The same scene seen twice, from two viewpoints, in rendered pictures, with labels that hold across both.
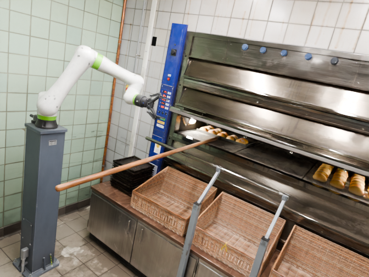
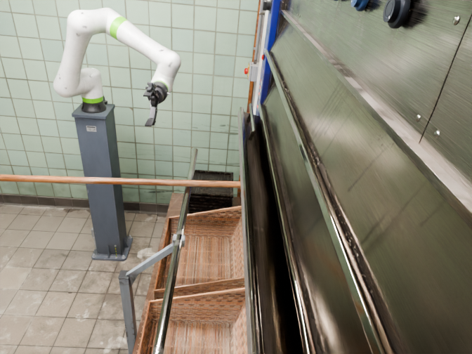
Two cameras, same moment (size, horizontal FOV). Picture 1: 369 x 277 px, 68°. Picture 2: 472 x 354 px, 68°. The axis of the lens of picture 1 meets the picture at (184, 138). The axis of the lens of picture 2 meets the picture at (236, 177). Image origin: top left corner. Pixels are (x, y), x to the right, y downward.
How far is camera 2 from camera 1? 1.89 m
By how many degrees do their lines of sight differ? 52
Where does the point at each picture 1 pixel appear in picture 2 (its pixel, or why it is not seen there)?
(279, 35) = not seen: outside the picture
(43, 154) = (82, 139)
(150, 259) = not seen: hidden behind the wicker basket
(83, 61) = (69, 31)
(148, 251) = not seen: hidden behind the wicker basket
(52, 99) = (58, 79)
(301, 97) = (324, 141)
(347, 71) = (421, 66)
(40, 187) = (87, 173)
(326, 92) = (367, 147)
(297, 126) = (316, 226)
